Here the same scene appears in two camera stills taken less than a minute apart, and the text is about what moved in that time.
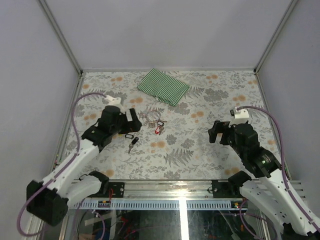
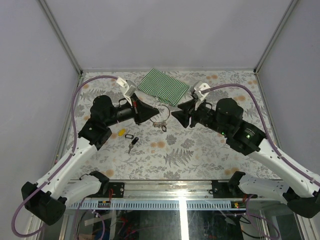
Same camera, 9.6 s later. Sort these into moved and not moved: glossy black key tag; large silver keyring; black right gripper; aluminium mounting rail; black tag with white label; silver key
Moved: large silver keyring; black right gripper
Not moved: black tag with white label; glossy black key tag; aluminium mounting rail; silver key
